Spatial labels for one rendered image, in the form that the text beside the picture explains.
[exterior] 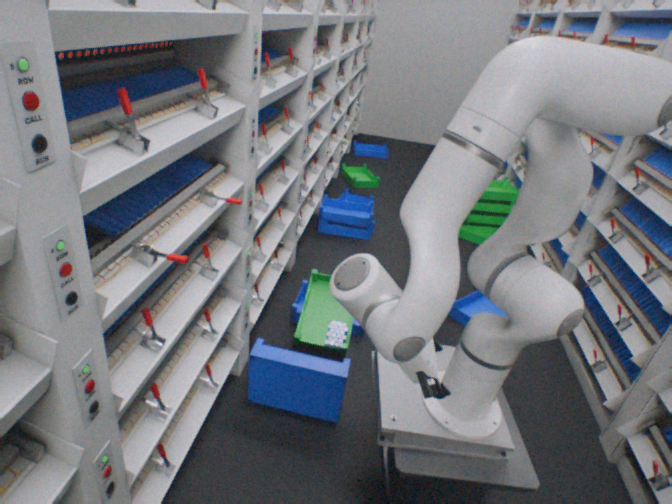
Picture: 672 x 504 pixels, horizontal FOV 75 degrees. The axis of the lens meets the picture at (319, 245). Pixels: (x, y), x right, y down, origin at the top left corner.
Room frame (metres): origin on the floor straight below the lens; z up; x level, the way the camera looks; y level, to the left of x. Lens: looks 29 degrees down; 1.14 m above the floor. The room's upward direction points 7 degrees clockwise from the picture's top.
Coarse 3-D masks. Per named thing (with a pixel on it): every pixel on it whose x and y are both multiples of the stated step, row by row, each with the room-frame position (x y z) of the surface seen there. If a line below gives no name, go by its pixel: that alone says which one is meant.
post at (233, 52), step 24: (192, 48) 1.09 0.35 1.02; (216, 48) 1.09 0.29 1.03; (240, 48) 1.08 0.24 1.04; (240, 72) 1.08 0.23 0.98; (216, 144) 1.09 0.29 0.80; (240, 144) 1.08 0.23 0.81; (240, 192) 1.08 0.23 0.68; (240, 216) 1.08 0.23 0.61; (240, 264) 1.08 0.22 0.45; (240, 312) 1.08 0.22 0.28; (240, 336) 1.08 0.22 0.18; (240, 360) 1.08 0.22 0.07
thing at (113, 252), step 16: (208, 176) 0.97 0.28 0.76; (224, 176) 1.03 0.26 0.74; (192, 192) 0.87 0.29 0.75; (160, 208) 0.76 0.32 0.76; (176, 208) 0.80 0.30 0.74; (144, 224) 0.70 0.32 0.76; (128, 240) 0.64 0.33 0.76; (144, 240) 0.67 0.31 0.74; (96, 256) 0.57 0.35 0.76; (112, 256) 0.58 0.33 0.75; (96, 272) 0.55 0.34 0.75; (112, 272) 0.57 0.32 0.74; (96, 288) 0.52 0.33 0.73
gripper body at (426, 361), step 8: (432, 344) 0.60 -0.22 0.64; (424, 352) 0.55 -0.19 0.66; (432, 352) 0.58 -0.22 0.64; (416, 360) 0.54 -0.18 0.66; (424, 360) 0.54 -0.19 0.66; (432, 360) 0.56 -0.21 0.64; (408, 368) 0.54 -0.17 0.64; (416, 368) 0.54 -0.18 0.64; (424, 368) 0.54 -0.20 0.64; (432, 368) 0.55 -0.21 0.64; (408, 376) 0.55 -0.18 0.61; (416, 376) 0.55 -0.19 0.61; (432, 376) 0.55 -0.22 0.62
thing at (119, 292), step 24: (240, 168) 1.07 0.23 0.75; (216, 192) 0.96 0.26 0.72; (192, 216) 0.82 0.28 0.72; (216, 216) 0.92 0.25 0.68; (168, 240) 0.71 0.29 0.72; (192, 240) 0.79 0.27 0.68; (120, 264) 0.60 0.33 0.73; (168, 264) 0.69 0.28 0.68; (120, 288) 0.55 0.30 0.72; (144, 288) 0.61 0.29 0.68; (120, 312) 0.54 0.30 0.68
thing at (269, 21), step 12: (264, 0) 1.17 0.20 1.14; (276, 0) 1.34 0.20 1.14; (288, 0) 1.63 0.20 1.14; (300, 0) 1.76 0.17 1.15; (312, 0) 1.77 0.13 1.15; (264, 12) 1.20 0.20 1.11; (276, 12) 1.31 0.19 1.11; (288, 12) 1.44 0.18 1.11; (300, 12) 1.59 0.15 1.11; (312, 12) 1.77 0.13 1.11; (264, 24) 1.22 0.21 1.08; (276, 24) 1.33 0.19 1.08; (288, 24) 1.46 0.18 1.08; (300, 24) 1.62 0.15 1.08
